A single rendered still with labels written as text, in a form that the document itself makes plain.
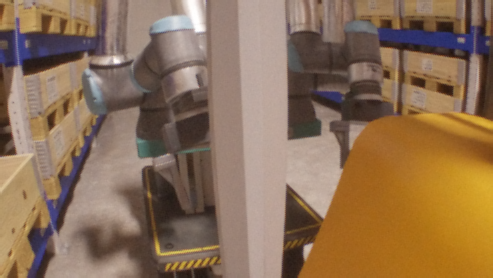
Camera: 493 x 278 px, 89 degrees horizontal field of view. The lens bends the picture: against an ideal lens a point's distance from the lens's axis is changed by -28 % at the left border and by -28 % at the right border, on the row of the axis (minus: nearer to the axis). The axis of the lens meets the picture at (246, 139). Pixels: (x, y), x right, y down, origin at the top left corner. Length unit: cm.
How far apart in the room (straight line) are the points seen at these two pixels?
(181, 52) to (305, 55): 38
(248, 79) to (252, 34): 3
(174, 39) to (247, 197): 45
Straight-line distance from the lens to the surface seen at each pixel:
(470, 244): 40
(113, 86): 97
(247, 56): 18
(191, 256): 117
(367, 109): 75
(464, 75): 290
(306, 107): 120
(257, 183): 20
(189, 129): 59
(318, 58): 88
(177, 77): 59
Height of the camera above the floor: 103
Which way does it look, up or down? 18 degrees down
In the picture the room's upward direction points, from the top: 1 degrees counter-clockwise
